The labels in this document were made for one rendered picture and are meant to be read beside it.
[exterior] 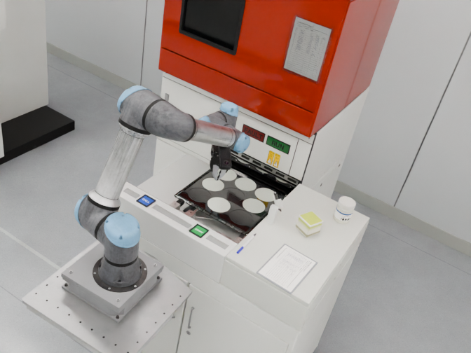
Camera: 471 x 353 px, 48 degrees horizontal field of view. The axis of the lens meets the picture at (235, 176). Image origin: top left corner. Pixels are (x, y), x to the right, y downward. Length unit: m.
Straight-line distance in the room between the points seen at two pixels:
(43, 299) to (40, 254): 1.33
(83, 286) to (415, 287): 2.32
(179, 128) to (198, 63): 0.77
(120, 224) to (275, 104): 0.86
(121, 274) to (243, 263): 0.43
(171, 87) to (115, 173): 0.91
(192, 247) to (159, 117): 0.59
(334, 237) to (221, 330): 0.59
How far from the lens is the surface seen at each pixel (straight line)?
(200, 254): 2.04
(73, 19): 5.25
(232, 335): 2.22
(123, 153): 1.80
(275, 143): 2.40
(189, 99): 2.58
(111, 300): 1.88
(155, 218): 2.10
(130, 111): 1.76
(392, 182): 3.99
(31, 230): 3.47
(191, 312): 2.26
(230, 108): 2.12
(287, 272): 1.97
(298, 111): 2.23
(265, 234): 2.10
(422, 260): 3.89
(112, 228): 1.79
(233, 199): 2.34
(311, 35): 2.11
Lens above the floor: 2.32
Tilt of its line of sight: 35 degrees down
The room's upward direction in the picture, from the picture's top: 12 degrees clockwise
